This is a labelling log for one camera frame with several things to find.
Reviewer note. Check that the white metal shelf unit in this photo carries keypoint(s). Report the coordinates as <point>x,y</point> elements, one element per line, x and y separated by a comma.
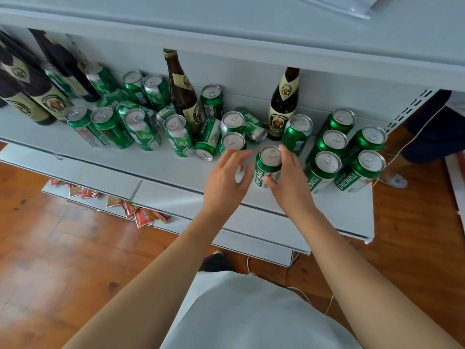
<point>254,39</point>

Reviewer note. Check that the person's left thumb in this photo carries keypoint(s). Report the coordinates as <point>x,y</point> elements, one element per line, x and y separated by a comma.
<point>246,174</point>

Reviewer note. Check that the person's left hand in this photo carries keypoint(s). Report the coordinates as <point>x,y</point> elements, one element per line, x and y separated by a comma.
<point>221,185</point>

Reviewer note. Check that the person's black shoe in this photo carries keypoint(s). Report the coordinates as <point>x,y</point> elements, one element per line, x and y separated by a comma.
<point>215,262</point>

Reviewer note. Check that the person's left forearm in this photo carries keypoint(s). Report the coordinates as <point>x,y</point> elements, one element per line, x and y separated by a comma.
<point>156,283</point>

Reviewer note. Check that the person's right hand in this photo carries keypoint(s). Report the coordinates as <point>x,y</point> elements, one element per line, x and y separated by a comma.
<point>290,188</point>

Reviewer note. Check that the green beer can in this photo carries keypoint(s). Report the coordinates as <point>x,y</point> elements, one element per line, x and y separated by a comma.
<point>267,167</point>

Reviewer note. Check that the row of red snack packets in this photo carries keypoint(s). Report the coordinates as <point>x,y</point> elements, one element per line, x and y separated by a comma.
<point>145,216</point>

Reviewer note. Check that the brown glass beer bottle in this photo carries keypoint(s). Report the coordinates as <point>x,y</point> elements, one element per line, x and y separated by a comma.
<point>283,105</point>
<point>69,65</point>
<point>43,94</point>
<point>21,105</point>
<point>181,94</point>

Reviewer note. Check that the cluster of green cans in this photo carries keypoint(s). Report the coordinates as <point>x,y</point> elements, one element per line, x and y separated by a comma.
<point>138,130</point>

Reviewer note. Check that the person's right forearm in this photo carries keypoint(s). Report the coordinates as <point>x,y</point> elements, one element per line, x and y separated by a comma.
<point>363,283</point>

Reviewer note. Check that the person's right thumb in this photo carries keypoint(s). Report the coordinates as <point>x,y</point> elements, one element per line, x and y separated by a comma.
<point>269,181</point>

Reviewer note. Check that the person's white shirt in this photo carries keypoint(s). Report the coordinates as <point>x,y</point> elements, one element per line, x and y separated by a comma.
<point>254,316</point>

